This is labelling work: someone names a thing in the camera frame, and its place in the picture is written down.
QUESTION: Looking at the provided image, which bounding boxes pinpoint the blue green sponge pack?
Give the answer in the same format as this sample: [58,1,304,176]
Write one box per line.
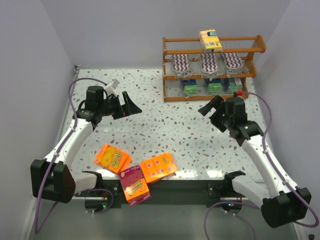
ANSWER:
[180,79,198,96]
[205,78,223,95]
[223,78,243,94]

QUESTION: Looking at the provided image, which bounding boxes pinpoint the pink grey zigzag sponge pack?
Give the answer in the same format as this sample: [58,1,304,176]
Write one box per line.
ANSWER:
[222,52,245,76]

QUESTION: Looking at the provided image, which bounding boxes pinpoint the silver scourer pack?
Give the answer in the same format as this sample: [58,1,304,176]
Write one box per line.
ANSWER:
[172,54,193,78]

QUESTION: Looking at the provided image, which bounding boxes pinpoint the orange Scrub Daddy box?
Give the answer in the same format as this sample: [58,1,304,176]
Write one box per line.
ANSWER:
[93,144,132,174]

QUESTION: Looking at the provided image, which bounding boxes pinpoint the yellow sponge pack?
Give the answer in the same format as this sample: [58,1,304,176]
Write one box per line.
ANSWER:
[199,29,223,53]

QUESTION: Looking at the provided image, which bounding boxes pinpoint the orange Scrub Mommy box back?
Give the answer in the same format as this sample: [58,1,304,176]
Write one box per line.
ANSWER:
[140,152,177,184]

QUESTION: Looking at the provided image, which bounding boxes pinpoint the pink Scrub Mommy box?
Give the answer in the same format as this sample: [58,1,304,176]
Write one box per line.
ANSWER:
[119,165,151,206]

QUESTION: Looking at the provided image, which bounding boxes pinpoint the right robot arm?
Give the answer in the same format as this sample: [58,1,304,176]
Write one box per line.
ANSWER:
[198,95,312,228]

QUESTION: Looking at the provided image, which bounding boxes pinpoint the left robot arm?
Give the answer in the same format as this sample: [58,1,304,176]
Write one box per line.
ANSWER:
[30,85,142,203]

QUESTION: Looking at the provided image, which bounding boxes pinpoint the orange wooden shelf rack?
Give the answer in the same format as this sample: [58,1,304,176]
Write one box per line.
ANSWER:
[162,34,266,102]

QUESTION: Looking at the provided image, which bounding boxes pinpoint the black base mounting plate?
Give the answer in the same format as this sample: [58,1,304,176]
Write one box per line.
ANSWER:
[84,179,253,209]

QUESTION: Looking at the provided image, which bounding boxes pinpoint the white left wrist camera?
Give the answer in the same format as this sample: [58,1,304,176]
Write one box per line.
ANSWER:
[104,79,120,97]

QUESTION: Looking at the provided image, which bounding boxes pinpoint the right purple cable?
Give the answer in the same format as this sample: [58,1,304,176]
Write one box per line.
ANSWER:
[204,90,320,240]

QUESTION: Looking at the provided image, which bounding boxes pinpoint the purple cable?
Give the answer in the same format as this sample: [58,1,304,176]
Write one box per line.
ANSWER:
[33,77,116,235]
[204,90,320,240]

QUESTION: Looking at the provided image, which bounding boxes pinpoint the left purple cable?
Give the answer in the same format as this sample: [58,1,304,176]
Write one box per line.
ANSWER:
[33,77,116,235]

